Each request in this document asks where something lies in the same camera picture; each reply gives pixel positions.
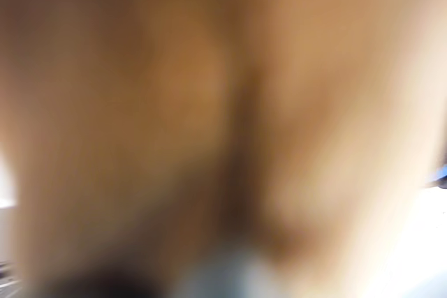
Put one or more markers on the brown plush toy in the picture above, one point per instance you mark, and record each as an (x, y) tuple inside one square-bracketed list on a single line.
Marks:
[(209, 102)]

